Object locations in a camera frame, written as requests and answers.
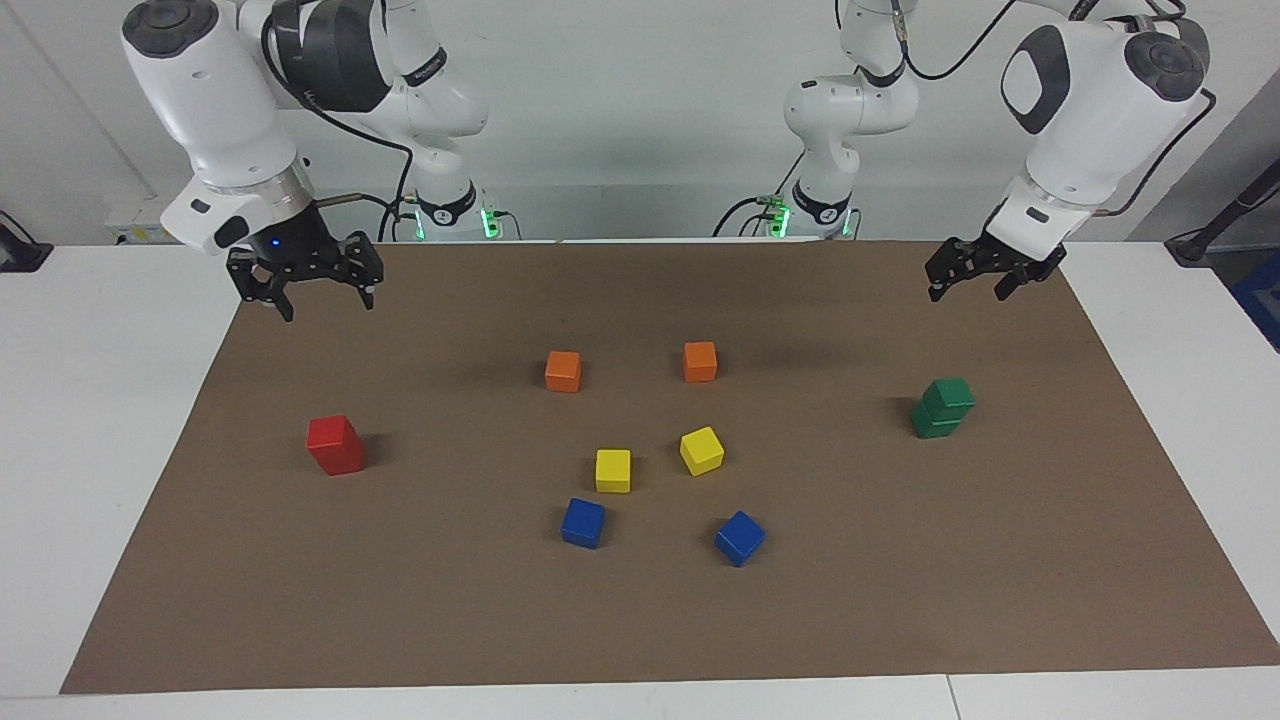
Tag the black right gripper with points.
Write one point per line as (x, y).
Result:
(300, 250)

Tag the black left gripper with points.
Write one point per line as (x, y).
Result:
(990, 255)

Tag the green wooden block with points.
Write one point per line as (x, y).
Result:
(948, 395)
(935, 425)

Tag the red wooden block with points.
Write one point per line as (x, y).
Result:
(333, 433)
(342, 462)

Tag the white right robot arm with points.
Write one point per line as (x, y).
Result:
(215, 110)

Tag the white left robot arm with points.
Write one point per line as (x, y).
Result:
(1090, 120)

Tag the orange wooden block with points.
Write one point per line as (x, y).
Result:
(563, 371)
(700, 361)

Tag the black stand with pole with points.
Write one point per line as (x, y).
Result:
(1215, 225)

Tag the blue crate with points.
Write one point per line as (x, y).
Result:
(1262, 300)

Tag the yellow wooden block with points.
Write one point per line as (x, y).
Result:
(613, 471)
(701, 451)

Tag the blue wooden block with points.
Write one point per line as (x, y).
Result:
(582, 523)
(740, 538)

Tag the brown table mat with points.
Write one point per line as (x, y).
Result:
(650, 600)

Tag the white wall outlet box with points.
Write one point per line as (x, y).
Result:
(135, 228)

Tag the black clamp mount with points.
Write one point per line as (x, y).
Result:
(20, 252)

